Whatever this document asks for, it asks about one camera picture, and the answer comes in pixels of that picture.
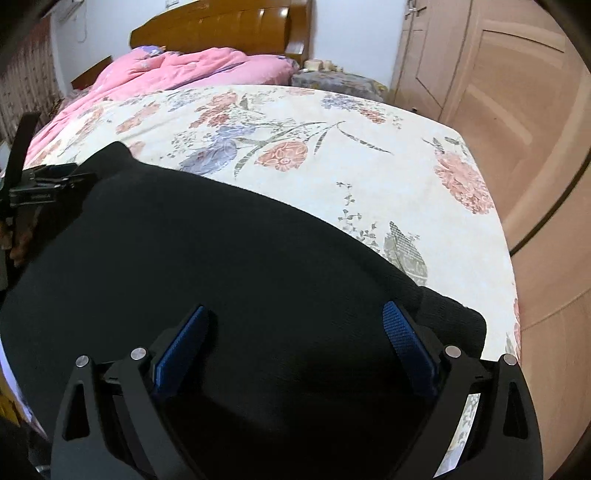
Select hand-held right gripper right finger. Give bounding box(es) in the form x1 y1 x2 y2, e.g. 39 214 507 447
382 301 543 480

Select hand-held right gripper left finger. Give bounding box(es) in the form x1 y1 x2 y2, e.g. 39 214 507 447
51 304 209 480

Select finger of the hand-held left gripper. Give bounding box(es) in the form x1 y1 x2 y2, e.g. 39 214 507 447
42 162 97 187

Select black pants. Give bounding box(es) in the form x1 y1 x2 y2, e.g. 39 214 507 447
0 141 488 480

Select person's left hand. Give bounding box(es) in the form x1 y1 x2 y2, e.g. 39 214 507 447
0 220 31 269

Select wide patterned curtain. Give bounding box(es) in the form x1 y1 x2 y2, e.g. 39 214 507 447
0 18 62 145

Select small wooden headboard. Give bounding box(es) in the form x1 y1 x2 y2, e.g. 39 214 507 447
71 55 114 89

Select pink quilt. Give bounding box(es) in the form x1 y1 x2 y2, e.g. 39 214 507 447
23 45 301 168

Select floral bed sheet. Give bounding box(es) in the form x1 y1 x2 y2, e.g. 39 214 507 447
23 85 523 477

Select wooden bed headboard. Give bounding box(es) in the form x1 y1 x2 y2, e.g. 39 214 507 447
129 0 313 68

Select cups on nightstand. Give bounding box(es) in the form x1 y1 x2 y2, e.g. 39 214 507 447
302 58 345 73

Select wooden wardrobe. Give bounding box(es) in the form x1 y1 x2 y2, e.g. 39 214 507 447
392 0 591 259

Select grey patterned nightstand cloth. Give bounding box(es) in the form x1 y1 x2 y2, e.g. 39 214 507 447
290 68 389 103

